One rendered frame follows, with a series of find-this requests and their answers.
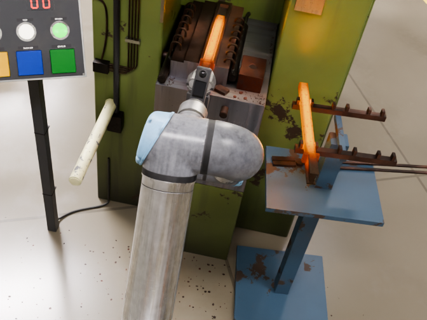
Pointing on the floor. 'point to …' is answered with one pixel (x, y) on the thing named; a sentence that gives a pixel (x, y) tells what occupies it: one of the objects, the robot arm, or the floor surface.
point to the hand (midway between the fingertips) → (205, 67)
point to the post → (44, 152)
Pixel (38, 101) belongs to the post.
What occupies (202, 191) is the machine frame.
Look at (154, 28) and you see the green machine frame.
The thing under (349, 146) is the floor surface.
